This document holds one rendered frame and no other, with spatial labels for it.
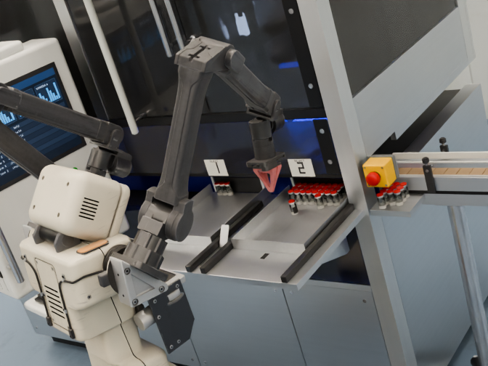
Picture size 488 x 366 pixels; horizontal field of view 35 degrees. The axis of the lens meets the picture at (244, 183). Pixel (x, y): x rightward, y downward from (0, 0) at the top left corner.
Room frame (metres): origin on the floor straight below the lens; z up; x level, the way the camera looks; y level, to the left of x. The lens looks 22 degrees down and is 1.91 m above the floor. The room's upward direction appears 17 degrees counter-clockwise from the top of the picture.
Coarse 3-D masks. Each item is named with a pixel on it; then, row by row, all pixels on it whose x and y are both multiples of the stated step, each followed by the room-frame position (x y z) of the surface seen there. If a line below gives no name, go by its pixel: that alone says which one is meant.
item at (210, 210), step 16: (208, 192) 2.54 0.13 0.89; (240, 192) 2.47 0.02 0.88; (192, 208) 2.46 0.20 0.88; (208, 208) 2.42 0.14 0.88; (224, 208) 2.38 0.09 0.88; (240, 208) 2.34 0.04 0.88; (192, 224) 2.33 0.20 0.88; (208, 224) 2.29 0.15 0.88; (192, 240) 2.18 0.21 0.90; (208, 240) 2.13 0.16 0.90
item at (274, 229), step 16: (272, 208) 2.24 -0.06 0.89; (288, 208) 2.22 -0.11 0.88; (304, 208) 2.19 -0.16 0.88; (336, 208) 2.05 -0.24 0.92; (256, 224) 2.17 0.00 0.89; (272, 224) 2.15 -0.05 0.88; (288, 224) 2.11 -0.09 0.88; (304, 224) 2.08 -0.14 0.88; (320, 224) 2.05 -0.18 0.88; (240, 240) 2.05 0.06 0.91; (256, 240) 2.01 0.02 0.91; (272, 240) 2.04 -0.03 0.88; (288, 240) 2.01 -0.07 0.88; (304, 240) 1.98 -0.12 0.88
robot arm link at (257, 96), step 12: (228, 60) 1.63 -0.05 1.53; (240, 60) 1.67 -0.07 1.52; (216, 72) 1.70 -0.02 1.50; (228, 72) 1.68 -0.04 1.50; (240, 72) 1.75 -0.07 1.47; (228, 84) 1.79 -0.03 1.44; (240, 84) 1.76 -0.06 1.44; (252, 84) 1.82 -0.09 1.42; (252, 96) 1.83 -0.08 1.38; (264, 96) 1.89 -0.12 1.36; (276, 96) 1.94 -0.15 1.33; (252, 108) 1.95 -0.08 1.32; (264, 108) 1.90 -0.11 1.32
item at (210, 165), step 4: (204, 160) 2.43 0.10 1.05; (208, 160) 2.42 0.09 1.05; (212, 160) 2.41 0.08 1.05; (216, 160) 2.40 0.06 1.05; (220, 160) 2.39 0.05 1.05; (208, 164) 2.42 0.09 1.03; (212, 164) 2.41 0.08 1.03; (220, 164) 2.39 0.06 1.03; (224, 164) 2.38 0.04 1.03; (208, 168) 2.43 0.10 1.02; (212, 168) 2.42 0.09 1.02; (216, 168) 2.41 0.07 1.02; (220, 168) 2.40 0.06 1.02; (224, 168) 2.38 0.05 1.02; (208, 172) 2.43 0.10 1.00; (212, 172) 2.42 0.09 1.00; (216, 172) 2.41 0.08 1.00; (220, 172) 2.40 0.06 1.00; (224, 172) 2.39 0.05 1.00
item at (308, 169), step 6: (288, 162) 2.21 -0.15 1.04; (294, 162) 2.19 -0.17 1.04; (306, 162) 2.17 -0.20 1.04; (294, 168) 2.20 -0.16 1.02; (306, 168) 2.17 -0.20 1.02; (312, 168) 2.16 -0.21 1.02; (294, 174) 2.20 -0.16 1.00; (300, 174) 2.19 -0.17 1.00; (306, 174) 2.17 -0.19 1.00; (312, 174) 2.16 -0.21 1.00
